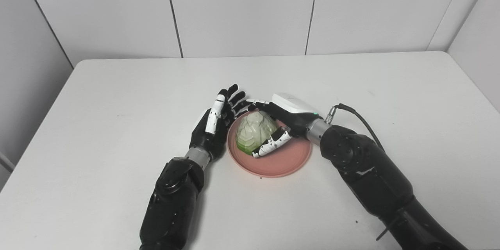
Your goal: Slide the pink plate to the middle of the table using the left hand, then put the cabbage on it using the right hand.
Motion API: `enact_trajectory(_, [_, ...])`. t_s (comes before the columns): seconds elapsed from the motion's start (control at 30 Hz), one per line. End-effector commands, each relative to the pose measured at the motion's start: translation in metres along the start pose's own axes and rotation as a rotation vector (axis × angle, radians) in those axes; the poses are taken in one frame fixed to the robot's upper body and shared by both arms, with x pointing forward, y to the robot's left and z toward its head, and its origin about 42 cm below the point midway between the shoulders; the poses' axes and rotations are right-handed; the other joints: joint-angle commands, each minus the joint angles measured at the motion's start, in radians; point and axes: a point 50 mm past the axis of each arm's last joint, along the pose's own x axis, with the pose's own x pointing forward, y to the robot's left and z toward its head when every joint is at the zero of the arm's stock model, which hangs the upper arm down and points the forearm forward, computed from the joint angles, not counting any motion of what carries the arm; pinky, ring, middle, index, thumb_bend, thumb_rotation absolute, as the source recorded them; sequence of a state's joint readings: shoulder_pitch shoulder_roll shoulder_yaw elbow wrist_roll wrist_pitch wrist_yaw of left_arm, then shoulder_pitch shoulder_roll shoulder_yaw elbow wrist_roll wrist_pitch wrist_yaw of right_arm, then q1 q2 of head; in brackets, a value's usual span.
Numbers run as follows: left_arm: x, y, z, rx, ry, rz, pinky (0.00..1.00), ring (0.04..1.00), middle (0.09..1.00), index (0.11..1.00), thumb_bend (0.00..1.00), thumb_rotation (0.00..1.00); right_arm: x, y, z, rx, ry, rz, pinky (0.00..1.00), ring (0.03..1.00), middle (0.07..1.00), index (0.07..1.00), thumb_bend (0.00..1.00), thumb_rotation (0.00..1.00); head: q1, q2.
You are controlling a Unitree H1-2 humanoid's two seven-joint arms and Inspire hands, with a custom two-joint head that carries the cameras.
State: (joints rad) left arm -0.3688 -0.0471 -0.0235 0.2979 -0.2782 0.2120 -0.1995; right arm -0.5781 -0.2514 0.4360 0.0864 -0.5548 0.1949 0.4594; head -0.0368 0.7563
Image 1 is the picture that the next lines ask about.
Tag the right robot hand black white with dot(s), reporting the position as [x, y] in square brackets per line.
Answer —
[295, 119]

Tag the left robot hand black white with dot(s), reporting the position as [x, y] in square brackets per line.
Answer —
[207, 136]

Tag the green white toy cabbage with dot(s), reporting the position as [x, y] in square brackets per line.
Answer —
[256, 131]

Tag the pink round plate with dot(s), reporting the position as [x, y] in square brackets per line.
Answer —
[285, 160]

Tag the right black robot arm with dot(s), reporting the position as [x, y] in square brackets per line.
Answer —
[367, 175]

